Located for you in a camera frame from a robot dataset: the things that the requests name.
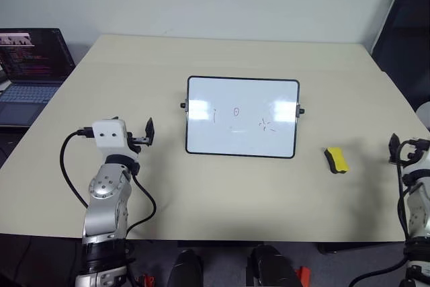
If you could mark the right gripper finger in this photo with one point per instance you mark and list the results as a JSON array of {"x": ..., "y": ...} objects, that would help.
[{"x": 393, "y": 147}]

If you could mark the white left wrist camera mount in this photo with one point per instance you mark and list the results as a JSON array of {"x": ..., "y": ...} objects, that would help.
[{"x": 108, "y": 135}]

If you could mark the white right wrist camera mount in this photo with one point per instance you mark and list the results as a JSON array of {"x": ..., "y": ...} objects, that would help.
[{"x": 416, "y": 167}]

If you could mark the white round object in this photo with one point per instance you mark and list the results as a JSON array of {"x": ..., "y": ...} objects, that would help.
[{"x": 424, "y": 114}]

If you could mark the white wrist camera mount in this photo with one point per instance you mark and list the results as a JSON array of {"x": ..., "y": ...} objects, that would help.
[
  {"x": 108, "y": 135},
  {"x": 416, "y": 167}
]

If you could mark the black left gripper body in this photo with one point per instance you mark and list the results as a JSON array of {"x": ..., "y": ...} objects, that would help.
[{"x": 135, "y": 140}]

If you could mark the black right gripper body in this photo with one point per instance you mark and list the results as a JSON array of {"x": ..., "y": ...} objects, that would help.
[{"x": 412, "y": 151}]

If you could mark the open blue laptop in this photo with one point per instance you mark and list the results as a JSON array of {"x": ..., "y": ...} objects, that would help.
[{"x": 27, "y": 82}]

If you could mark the small black-framed whiteboard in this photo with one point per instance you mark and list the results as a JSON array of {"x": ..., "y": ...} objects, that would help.
[{"x": 240, "y": 117}]

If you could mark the yellow and black eraser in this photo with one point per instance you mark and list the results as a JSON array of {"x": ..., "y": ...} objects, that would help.
[{"x": 338, "y": 159}]

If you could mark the orange floor object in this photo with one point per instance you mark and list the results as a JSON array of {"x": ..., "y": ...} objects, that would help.
[
  {"x": 146, "y": 281},
  {"x": 304, "y": 275}
]

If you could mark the black chair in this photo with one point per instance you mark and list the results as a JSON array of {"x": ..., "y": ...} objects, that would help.
[{"x": 406, "y": 45}]

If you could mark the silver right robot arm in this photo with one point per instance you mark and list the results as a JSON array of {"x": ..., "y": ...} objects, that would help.
[{"x": 418, "y": 209}]

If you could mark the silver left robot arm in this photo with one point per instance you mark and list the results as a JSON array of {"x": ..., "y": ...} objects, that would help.
[{"x": 105, "y": 189}]

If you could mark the dark rounded shape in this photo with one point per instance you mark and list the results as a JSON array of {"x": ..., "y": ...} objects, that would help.
[
  {"x": 186, "y": 268},
  {"x": 272, "y": 267}
]

